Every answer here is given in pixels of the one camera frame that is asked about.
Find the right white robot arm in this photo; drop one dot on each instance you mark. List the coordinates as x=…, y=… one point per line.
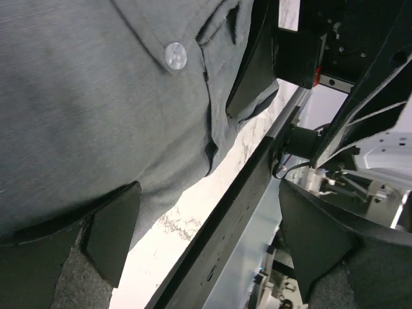
x=383, y=150

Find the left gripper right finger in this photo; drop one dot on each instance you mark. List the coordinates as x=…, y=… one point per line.
x=342, y=260

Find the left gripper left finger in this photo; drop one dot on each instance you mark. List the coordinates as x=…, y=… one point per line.
x=74, y=260

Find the grey long sleeve shirt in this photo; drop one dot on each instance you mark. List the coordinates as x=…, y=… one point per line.
x=99, y=94

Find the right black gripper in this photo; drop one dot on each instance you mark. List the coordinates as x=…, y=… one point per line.
x=358, y=47

